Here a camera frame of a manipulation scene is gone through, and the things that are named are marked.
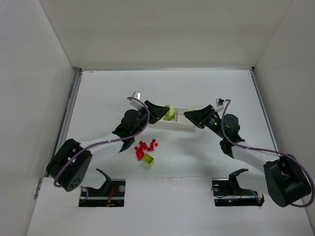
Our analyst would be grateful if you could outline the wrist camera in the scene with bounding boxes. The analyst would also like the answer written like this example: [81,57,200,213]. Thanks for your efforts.
[216,98,225,107]
[132,91,141,100]

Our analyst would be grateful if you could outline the pale green lego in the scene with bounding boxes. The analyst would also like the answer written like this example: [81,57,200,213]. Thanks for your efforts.
[163,105,176,121]

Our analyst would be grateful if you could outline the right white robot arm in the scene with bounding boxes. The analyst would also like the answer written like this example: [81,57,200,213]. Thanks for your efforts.
[184,105,315,207]

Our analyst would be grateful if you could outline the lime green long lego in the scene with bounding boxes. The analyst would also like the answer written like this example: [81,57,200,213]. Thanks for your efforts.
[142,153,155,166]

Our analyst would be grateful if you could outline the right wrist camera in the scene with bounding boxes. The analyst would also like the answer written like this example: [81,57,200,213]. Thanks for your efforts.
[216,98,225,107]

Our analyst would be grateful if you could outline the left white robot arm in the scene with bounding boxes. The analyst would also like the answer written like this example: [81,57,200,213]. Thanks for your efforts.
[46,97,169,192]

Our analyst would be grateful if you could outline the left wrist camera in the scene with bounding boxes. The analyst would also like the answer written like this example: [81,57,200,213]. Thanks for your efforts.
[132,91,141,100]

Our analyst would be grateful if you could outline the white three-compartment tray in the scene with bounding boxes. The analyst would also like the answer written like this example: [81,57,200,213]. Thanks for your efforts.
[156,106,196,132]

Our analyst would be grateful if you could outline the red lego pile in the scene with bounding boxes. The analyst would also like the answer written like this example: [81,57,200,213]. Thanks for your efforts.
[134,139,158,161]

